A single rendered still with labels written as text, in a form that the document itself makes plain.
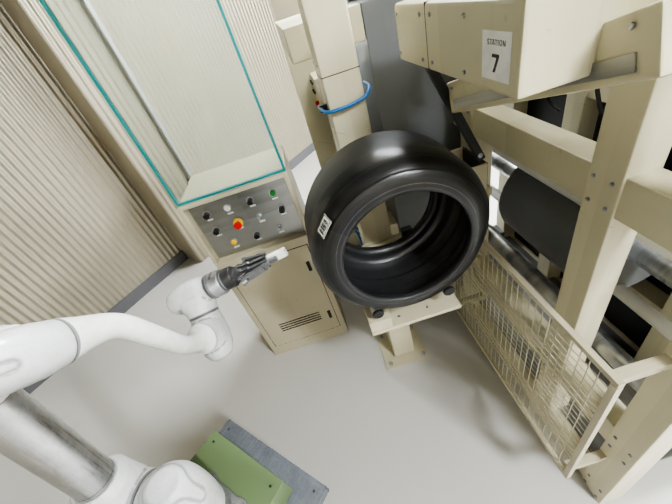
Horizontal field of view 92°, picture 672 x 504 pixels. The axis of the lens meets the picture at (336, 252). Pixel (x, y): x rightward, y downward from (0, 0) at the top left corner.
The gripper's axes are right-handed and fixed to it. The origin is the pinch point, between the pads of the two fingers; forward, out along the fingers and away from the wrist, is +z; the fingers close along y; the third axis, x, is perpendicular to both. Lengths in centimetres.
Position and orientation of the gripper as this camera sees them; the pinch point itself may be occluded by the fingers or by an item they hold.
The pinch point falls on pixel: (277, 255)
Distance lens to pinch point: 110.4
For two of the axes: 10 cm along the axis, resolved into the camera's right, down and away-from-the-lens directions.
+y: -1.9, -6.0, 7.8
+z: 9.0, -4.2, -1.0
